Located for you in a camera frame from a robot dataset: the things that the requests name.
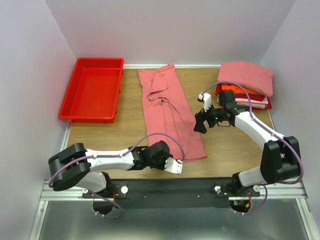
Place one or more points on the folded bottom red shirt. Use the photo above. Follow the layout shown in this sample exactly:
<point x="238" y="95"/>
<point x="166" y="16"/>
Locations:
<point x="264" y="104"/>

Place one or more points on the pink t-shirt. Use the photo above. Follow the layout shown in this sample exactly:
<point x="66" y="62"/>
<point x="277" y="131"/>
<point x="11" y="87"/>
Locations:
<point x="166" y="110"/>

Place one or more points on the folded light pink shirt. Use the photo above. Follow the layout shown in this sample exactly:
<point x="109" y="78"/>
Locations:
<point x="243" y="102"/>

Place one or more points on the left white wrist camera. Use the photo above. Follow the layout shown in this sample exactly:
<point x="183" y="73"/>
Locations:
<point x="174" y="166"/>

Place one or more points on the folded orange shirt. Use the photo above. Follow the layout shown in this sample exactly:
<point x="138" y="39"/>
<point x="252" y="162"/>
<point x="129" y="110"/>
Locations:
<point x="238" y="90"/>

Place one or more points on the folded pink shirt on stack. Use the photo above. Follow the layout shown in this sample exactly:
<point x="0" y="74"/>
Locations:
<point x="248" y="75"/>

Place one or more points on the red plastic bin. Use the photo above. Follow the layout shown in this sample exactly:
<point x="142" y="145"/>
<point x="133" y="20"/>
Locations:
<point x="93" y="91"/>

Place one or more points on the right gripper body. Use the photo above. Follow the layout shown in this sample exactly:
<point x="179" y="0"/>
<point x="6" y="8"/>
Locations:
<point x="214" y="115"/>

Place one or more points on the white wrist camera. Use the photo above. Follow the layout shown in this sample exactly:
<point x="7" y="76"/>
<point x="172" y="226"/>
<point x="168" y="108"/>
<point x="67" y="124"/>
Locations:
<point x="174" y="166"/>
<point x="206" y="99"/>

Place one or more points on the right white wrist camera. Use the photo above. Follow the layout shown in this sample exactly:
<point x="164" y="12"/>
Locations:
<point x="206" y="99"/>

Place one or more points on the folded red shirt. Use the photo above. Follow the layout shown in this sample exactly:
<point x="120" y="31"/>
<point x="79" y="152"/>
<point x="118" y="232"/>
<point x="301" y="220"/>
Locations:
<point x="264" y="104"/>
<point x="252" y="96"/>

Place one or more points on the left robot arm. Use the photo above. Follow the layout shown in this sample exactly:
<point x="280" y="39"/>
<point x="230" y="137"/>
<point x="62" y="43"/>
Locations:
<point x="77" y="166"/>

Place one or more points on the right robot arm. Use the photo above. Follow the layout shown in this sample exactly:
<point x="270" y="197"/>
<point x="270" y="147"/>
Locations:
<point x="281" y="159"/>

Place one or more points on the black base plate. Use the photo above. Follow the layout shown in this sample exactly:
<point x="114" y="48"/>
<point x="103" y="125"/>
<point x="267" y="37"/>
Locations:
<point x="143" y="193"/>

